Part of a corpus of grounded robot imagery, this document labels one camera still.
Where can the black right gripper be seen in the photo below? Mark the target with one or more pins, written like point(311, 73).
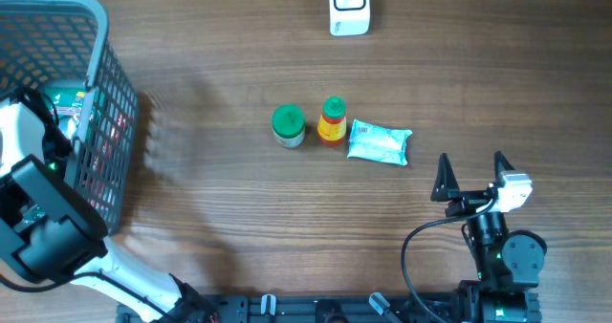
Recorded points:
point(446, 188)

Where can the teal wet wipes pack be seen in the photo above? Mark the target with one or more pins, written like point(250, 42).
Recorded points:
point(378, 144)

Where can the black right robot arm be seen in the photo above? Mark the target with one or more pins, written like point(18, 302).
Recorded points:
point(508, 263)

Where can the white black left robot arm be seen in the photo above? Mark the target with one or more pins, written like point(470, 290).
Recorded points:
point(52, 237)

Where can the white barcode scanner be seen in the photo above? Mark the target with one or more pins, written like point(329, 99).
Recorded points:
point(349, 17)

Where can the red chilli sauce bottle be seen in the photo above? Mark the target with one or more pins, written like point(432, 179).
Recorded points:
point(331, 127)

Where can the green lid jar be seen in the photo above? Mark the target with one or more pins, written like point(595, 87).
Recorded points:
point(288, 123)

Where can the green snack bag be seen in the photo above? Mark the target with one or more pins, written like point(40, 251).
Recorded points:
point(66, 106)

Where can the grey plastic shopping basket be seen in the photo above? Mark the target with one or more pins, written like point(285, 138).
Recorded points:
point(62, 45)

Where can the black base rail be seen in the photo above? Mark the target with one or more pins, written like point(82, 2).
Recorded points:
point(334, 308)

